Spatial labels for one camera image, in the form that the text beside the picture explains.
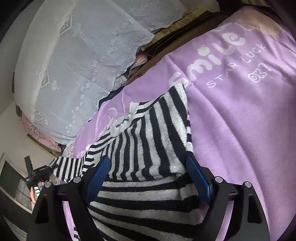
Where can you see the pink floral cloth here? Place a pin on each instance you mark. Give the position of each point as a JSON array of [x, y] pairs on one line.
[[44, 139]]

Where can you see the purple printed blanket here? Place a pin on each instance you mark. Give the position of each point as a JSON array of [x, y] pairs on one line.
[[231, 115]]

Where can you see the window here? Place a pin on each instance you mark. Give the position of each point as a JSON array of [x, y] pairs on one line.
[[13, 180]]

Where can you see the brown woven mat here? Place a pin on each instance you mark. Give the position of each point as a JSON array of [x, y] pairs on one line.
[[166, 44]]

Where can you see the grey pink bundled clothes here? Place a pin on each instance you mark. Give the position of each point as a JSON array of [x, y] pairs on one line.
[[131, 71]]

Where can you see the black white striped sweater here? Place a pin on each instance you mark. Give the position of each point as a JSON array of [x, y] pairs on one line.
[[150, 139]]

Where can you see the person's left hand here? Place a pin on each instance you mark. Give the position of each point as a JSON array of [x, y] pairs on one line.
[[33, 195]]

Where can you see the white lace cloth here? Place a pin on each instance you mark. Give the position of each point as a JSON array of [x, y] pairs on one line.
[[81, 69]]

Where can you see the white purple floral sheet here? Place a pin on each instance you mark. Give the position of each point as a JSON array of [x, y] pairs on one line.
[[69, 149]]

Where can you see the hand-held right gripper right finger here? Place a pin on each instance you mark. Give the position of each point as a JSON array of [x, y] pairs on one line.
[[201, 180]]

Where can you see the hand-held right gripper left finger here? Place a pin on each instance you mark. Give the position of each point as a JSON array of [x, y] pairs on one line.
[[99, 176]]

